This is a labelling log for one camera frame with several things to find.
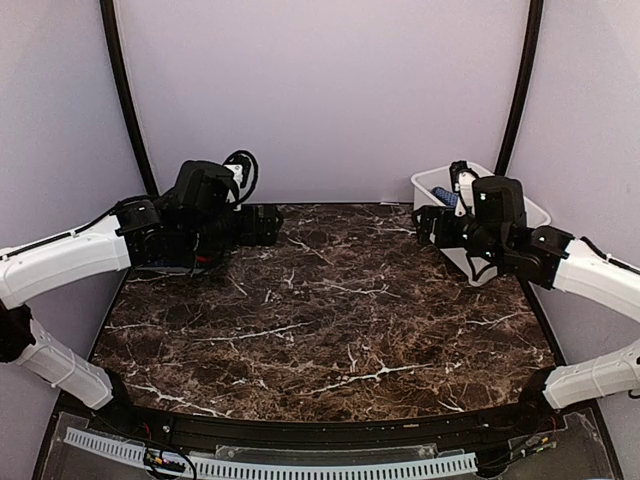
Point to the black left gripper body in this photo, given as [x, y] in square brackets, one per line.
[211, 232]

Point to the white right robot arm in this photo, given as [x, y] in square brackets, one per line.
[580, 268]

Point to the white slotted cable duct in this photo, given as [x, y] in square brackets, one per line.
[268, 466]

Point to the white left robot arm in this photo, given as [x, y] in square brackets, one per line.
[131, 234]

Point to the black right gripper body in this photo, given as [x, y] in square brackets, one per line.
[482, 240]

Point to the blue checked long sleeve shirt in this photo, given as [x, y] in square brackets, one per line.
[448, 198]

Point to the black frame post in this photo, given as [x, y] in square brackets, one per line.
[124, 93]
[525, 70]

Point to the black right frame post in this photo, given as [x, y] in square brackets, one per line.
[525, 70]

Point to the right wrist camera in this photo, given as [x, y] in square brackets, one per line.
[462, 178]

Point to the black left frame post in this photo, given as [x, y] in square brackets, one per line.
[124, 93]

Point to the black front table rail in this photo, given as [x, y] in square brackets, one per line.
[488, 429]

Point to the white plastic basket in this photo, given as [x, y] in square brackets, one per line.
[526, 256]

